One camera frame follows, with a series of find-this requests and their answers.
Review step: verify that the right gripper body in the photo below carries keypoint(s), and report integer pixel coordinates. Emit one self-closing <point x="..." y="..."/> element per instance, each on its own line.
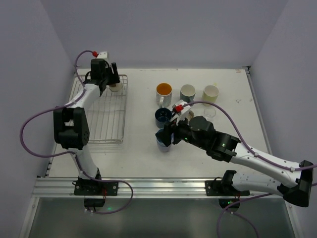
<point x="168" y="134"/>

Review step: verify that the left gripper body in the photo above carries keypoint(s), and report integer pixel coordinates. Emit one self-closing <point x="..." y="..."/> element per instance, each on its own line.
<point x="110" y="77"/>

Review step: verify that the light blue plastic cup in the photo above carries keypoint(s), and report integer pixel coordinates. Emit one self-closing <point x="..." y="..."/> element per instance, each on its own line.
<point x="161" y="144"/>

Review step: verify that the beige cup with brown band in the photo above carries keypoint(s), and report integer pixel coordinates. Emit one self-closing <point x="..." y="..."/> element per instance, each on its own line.
<point x="116" y="87"/>

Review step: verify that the dark blue mug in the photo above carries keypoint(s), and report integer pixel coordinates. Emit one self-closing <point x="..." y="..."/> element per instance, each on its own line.
<point x="162" y="115"/>

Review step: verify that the clear glass cup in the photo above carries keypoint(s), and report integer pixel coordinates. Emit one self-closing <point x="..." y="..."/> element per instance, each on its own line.
<point x="209" y="114"/>

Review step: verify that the grey blue ceramic mug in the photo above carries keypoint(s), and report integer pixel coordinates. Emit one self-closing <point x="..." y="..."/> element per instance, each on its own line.
<point x="187" y="93"/>

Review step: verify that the white pearly round cup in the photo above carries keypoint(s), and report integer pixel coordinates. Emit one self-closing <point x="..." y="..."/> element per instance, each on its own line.
<point x="163" y="95"/>

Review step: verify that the light green ceramic mug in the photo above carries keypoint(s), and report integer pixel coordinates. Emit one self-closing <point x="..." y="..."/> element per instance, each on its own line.
<point x="210" y="94"/>

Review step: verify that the lavender plastic cup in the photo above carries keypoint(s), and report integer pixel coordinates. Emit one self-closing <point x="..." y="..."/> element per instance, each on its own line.
<point x="164" y="148"/>

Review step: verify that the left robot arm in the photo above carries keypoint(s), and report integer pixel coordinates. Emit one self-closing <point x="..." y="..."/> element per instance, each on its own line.
<point x="70" y="123"/>

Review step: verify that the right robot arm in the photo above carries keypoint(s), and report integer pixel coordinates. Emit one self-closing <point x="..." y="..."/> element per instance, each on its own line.
<point x="292" y="181"/>

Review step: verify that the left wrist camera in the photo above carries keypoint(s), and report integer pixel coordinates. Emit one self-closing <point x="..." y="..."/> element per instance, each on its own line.
<point x="103" y="55"/>

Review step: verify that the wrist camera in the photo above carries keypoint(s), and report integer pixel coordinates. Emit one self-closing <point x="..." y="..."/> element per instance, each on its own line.
<point x="103" y="55"/>
<point x="180" y="111"/>

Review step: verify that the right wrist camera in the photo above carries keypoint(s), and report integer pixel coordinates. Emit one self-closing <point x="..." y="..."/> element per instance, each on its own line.
<point x="180" y="111"/>

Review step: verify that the wire dish rack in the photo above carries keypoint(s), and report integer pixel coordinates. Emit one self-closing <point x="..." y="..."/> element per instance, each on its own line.
<point x="106" y="116"/>

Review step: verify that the aluminium mounting rail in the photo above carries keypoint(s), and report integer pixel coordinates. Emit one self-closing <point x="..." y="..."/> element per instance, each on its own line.
<point x="142" y="187"/>

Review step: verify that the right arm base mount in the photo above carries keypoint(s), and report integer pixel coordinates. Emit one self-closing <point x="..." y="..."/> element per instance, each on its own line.
<point x="222" y="186"/>

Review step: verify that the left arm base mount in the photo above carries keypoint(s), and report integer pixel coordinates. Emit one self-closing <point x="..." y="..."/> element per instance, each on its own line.
<point x="95" y="193"/>

